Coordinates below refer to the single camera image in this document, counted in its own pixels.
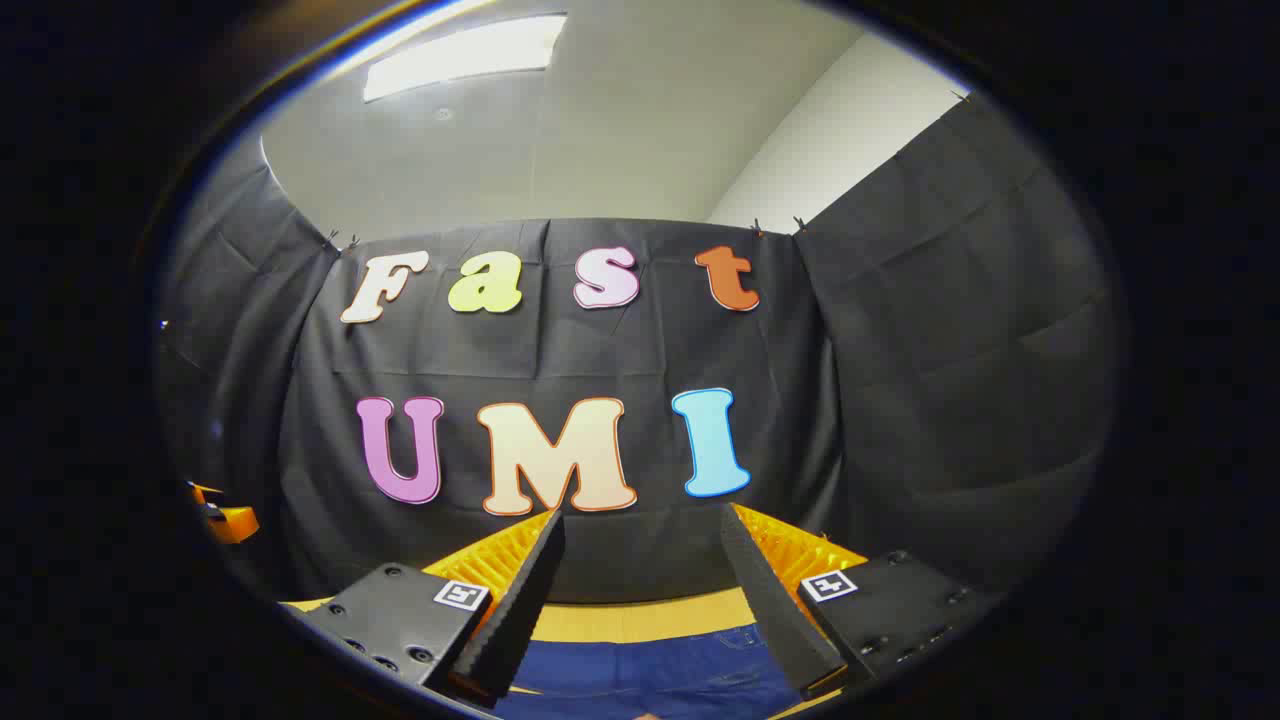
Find black backdrop cloth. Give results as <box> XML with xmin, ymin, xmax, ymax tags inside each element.
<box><xmin>155</xmin><ymin>90</ymin><xmax>1126</xmax><ymax>606</ymax></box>

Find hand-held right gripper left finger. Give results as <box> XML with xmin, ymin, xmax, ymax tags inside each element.
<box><xmin>283</xmin><ymin>508</ymin><xmax>567</xmax><ymax>709</ymax></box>

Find rectangular ceiling light panel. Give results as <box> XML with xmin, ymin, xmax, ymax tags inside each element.
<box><xmin>362</xmin><ymin>13</ymin><xmax>569</xmax><ymax>103</ymax></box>

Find blue denim jeans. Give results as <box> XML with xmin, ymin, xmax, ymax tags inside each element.
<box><xmin>495</xmin><ymin>625</ymin><xmax>806</xmax><ymax>720</ymax></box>

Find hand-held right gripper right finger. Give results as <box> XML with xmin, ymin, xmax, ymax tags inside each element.
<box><xmin>720</xmin><ymin>502</ymin><xmax>993</xmax><ymax>701</ymax></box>

